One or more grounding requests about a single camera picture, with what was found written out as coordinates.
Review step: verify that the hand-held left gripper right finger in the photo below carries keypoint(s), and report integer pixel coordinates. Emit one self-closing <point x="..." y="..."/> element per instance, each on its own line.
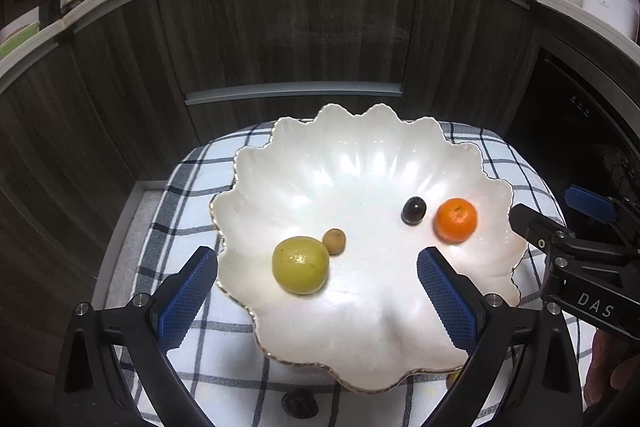
<point x="450" y="307"/>

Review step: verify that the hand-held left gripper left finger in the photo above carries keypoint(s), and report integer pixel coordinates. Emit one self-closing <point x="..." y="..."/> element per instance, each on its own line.
<point x="185" y="302"/>

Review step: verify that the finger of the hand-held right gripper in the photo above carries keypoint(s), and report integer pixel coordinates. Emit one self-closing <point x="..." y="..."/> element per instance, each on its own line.
<point x="590" y="202"/>
<point x="540" y="227"/>

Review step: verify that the orange mandarin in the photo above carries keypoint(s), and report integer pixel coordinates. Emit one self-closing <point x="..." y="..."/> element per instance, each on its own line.
<point x="455" y="219"/>

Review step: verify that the white scalloped bowl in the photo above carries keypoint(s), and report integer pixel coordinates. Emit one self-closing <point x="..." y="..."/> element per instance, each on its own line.
<point x="360" y="297"/>

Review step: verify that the dark purple grape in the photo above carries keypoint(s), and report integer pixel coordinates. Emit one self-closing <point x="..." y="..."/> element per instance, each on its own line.
<point x="414" y="210"/>
<point x="300" y="402"/>

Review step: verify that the green jujube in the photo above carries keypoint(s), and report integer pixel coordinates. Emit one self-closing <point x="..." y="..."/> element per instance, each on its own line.
<point x="300" y="264"/>

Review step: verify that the person's right hand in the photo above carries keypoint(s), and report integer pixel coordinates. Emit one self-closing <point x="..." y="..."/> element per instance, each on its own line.
<point x="617" y="357"/>

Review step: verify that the blue checked white cloth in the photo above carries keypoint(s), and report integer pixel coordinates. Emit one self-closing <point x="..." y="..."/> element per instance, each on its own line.
<point x="215" y="372"/>

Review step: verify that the black built-in dishwasher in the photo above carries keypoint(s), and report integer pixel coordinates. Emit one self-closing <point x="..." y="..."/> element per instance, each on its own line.
<point x="590" y="117"/>

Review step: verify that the white rice cooker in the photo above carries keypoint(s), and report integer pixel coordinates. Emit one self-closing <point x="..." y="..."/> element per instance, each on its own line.
<point x="607" y="9"/>

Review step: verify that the green tray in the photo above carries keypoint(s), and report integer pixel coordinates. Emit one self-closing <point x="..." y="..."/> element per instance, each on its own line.
<point x="20" y="39"/>

